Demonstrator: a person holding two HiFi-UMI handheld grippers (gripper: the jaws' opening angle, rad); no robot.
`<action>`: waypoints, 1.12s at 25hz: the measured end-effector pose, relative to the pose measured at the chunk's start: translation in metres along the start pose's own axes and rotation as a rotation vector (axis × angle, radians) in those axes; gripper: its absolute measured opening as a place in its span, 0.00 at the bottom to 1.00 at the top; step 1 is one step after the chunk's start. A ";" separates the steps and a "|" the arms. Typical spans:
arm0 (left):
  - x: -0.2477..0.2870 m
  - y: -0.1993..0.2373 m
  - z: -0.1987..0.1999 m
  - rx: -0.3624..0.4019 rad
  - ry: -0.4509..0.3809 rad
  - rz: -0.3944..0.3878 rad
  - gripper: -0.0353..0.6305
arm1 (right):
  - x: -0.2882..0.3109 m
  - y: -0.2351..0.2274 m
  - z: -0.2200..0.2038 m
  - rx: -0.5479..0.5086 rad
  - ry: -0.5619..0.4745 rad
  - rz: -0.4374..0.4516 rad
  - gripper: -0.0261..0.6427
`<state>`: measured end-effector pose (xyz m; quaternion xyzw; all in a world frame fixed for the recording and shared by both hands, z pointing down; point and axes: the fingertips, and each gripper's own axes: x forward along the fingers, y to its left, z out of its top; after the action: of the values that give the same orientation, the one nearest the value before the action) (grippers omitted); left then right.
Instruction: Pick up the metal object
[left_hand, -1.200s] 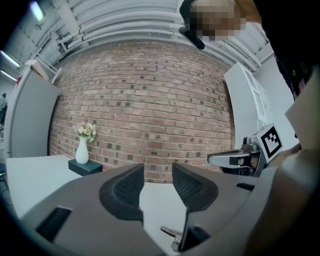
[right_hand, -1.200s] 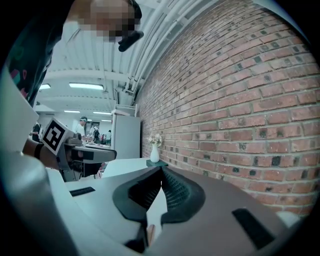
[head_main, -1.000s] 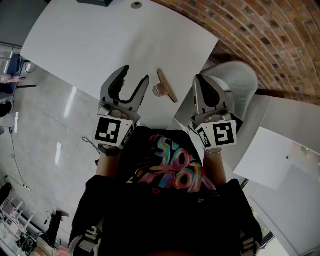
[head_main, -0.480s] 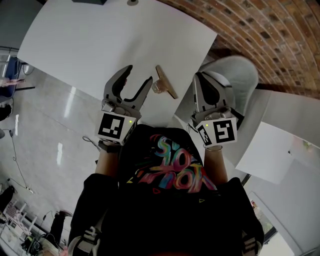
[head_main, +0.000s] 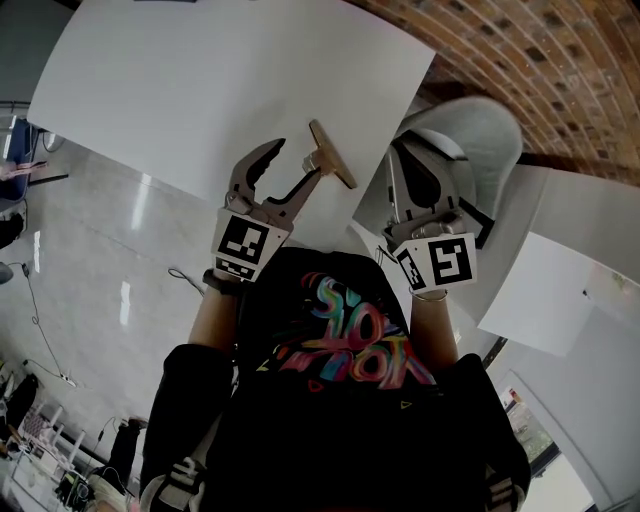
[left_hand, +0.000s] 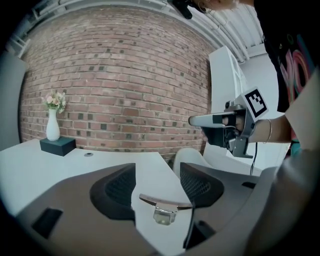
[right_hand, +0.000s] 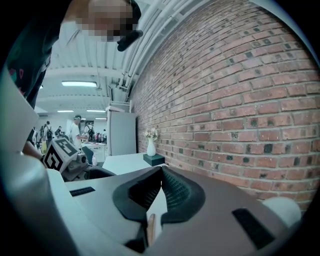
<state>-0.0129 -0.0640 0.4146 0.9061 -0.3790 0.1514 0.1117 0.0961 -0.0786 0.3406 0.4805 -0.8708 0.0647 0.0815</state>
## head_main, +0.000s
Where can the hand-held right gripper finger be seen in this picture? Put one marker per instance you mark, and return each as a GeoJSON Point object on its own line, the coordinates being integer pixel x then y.
{"type": "Point", "coordinates": [447, 197]}
{"type": "Point", "coordinates": [397, 190]}

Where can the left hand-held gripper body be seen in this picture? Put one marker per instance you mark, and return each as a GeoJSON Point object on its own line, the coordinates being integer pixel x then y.
{"type": "Point", "coordinates": [242, 242]}

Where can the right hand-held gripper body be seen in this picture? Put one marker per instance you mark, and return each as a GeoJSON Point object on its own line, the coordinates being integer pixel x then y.
{"type": "Point", "coordinates": [450, 260]}

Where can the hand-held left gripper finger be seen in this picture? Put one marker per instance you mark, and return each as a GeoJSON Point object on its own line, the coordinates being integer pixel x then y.
{"type": "Point", "coordinates": [292, 205]}
{"type": "Point", "coordinates": [245, 172]}

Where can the person's right forearm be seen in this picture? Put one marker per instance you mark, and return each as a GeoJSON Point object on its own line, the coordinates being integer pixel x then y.
{"type": "Point", "coordinates": [432, 327]}

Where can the person's left forearm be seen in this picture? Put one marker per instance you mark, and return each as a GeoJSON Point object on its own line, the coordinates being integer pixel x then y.
{"type": "Point", "coordinates": [210, 320]}

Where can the black wrist watch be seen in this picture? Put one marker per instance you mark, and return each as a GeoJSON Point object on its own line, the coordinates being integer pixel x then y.
{"type": "Point", "coordinates": [220, 283]}

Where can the pale grey chair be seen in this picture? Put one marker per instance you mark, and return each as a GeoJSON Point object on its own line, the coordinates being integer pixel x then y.
{"type": "Point", "coordinates": [480, 135]}

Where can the white shelf cabinet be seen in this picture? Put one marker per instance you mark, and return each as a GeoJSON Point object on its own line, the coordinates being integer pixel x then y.
{"type": "Point", "coordinates": [540, 300]}

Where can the person's black printed shirt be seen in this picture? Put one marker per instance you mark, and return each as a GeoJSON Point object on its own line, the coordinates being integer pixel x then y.
{"type": "Point", "coordinates": [330, 430]}

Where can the white power strip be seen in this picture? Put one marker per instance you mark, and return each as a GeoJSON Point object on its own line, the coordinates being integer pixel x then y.
{"type": "Point", "coordinates": [68, 380]}

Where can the blue chair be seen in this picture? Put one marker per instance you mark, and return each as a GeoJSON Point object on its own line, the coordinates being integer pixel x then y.
{"type": "Point", "coordinates": [20, 150]}

